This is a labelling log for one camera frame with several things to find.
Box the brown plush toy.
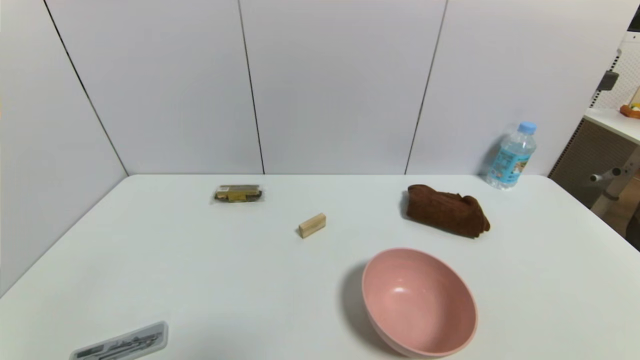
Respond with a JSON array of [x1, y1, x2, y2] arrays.
[[406, 184, 491, 239]]

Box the clear packet with gold snacks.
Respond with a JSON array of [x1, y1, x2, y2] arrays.
[[213, 184, 264, 204]]

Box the white pegboard panel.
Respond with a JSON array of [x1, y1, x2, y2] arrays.
[[590, 30, 640, 112]]

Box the small wooden block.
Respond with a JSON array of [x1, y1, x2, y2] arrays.
[[298, 213, 327, 239]]

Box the grey stand with knob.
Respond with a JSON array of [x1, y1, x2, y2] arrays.
[[589, 145, 640, 218]]

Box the white side desk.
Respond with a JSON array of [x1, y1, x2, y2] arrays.
[[548, 107, 640, 209]]

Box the clear plastic tool case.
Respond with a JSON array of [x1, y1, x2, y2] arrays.
[[69, 321, 169, 360]]

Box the grey clip on pegboard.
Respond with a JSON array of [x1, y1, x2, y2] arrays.
[[596, 70, 620, 92]]

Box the clear water bottle blue cap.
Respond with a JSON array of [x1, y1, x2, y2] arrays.
[[485, 121, 538, 191]]

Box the pink plastic bowl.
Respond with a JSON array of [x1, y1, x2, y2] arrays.
[[361, 247, 478, 359]]

